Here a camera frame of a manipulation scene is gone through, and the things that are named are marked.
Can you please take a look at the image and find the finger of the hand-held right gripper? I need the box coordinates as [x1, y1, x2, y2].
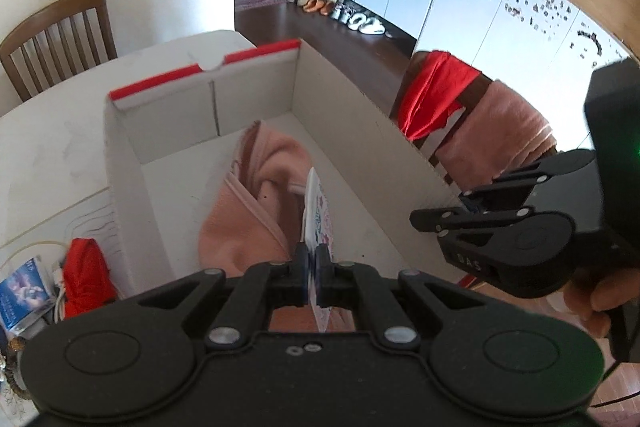
[410, 206, 534, 238]
[459, 149, 598, 212]

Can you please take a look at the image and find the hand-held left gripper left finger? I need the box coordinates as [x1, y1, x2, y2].
[135, 246, 313, 349]

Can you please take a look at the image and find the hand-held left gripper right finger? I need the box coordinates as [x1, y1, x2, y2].
[315, 246, 489, 349]

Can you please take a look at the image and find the white floral printed packet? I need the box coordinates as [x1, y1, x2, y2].
[300, 167, 342, 334]

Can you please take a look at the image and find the white cardboard box red rim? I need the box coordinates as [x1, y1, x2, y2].
[103, 38, 482, 304]

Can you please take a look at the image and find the red cloth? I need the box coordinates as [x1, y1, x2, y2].
[62, 238, 121, 321]

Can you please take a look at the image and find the white charger cable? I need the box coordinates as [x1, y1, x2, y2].
[0, 239, 68, 324]

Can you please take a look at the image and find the person's right hand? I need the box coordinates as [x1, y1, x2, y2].
[550, 264, 636, 333]

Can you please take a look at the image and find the large pink towel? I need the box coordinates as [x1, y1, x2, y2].
[437, 79, 559, 194]

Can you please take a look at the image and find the dark wooden chair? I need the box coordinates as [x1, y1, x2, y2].
[389, 52, 558, 192]

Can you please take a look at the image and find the red garment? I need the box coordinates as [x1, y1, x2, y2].
[397, 51, 484, 142]

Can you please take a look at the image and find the white cabinet with stickers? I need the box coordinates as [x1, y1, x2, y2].
[412, 0, 640, 152]

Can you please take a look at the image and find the row of shoes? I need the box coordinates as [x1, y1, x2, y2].
[286, 0, 396, 39]

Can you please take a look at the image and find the blue packet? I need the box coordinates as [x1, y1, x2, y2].
[0, 257, 54, 334]

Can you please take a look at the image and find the wooden slatted chair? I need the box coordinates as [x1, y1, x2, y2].
[0, 0, 119, 102]

